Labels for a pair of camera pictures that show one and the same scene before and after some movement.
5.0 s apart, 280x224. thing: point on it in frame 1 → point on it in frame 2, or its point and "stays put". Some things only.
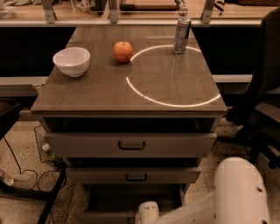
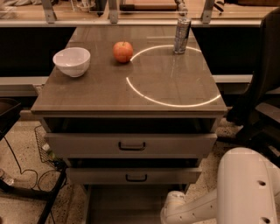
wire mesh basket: (45, 150) stays put
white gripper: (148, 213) → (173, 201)
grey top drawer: (129, 144) stays put
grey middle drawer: (132, 175) stays put
